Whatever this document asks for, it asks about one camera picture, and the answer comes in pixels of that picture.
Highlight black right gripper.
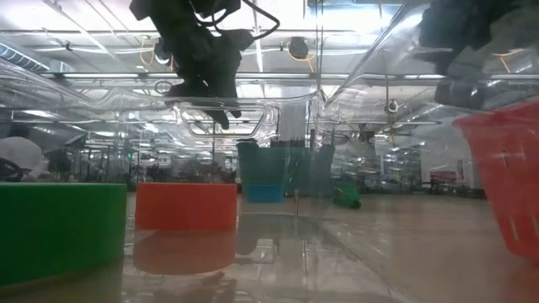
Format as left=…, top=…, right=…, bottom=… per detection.
left=435, top=75, right=500, bottom=110

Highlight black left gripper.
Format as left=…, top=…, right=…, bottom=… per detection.
left=155, top=16, right=256, bottom=130

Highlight orange tape roll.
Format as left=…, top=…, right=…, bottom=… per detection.
left=135, top=182, right=239, bottom=232

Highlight green staple remover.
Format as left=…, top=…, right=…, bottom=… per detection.
left=332, top=181, right=362, bottom=210

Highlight green round block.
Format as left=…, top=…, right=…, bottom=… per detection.
left=0, top=182, right=129, bottom=288

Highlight teal plastic basket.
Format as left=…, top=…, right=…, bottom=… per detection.
left=236, top=141, right=337, bottom=199

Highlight white building pillar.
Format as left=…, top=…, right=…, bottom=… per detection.
left=279, top=102, right=313, bottom=144

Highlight clear plastic container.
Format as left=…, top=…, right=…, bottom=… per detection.
left=0, top=0, right=539, bottom=303

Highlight orange plastic basket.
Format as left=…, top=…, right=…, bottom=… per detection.
left=451, top=99, right=539, bottom=267

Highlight person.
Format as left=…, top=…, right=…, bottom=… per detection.
left=0, top=136, right=45, bottom=183

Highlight black hanging ring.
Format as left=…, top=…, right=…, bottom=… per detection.
left=154, top=80, right=175, bottom=96

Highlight red wall sign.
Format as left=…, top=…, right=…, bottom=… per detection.
left=429, top=170, right=459, bottom=184

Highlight black ceiling cable reel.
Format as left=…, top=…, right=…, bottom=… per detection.
left=287, top=36, right=311, bottom=61
left=153, top=40, right=174, bottom=67

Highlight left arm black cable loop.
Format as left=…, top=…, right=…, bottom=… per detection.
left=189, top=0, right=281, bottom=42

